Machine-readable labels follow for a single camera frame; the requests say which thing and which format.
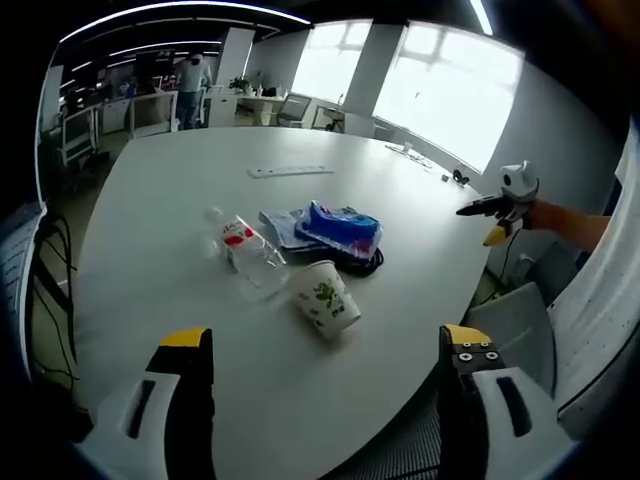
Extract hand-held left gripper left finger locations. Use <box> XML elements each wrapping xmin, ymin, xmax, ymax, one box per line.
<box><xmin>79</xmin><ymin>327</ymin><xmax>217</xmax><ymax>480</ymax></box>

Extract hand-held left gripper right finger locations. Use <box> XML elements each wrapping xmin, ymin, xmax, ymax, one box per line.
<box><xmin>438</xmin><ymin>323</ymin><xmax>576</xmax><ymax>480</ymax></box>

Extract black cable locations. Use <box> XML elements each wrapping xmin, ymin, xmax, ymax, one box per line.
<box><xmin>319</xmin><ymin>243</ymin><xmax>385</xmax><ymax>278</ymax></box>

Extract blue plastic bag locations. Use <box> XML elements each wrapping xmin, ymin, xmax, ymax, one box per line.
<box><xmin>294</xmin><ymin>199</ymin><xmax>384</xmax><ymax>262</ymax></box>

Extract clear plastic water bottle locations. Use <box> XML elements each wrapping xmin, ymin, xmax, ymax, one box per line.
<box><xmin>202</xmin><ymin>205</ymin><xmax>291</xmax><ymax>302</ymax></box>

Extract white paper cup green print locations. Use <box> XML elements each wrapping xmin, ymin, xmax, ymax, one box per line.
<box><xmin>291</xmin><ymin>259</ymin><xmax>363</xmax><ymax>340</ymax></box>

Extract person's white shirt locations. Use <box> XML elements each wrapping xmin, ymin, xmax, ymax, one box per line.
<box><xmin>547</xmin><ymin>114</ymin><xmax>640</xmax><ymax>444</ymax></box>

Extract white power strip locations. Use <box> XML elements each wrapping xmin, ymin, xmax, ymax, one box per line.
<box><xmin>247</xmin><ymin>163</ymin><xmax>335</xmax><ymax>179</ymax></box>

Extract grey mesh office chair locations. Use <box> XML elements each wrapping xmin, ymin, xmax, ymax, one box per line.
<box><xmin>276</xmin><ymin>93</ymin><xmax>314</xmax><ymax>129</ymax></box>

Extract white round table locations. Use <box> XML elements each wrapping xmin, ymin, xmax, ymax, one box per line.
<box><xmin>74</xmin><ymin>125</ymin><xmax>506</xmax><ymax>480</ymax></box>

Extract white low cabinet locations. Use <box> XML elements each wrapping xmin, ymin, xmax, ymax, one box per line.
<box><xmin>128</xmin><ymin>91</ymin><xmax>180</xmax><ymax>140</ymax></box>

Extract white small items with cable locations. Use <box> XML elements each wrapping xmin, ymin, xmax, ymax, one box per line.
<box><xmin>384</xmin><ymin>141</ymin><xmax>437</xmax><ymax>170</ymax></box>

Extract black floor cables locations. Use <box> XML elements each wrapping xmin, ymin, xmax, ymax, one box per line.
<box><xmin>29</xmin><ymin>214</ymin><xmax>84</xmax><ymax>386</ymax></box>

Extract white frame office chair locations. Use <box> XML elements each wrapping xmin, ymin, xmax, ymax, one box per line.
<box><xmin>58</xmin><ymin>107</ymin><xmax>100</xmax><ymax>162</ymax></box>

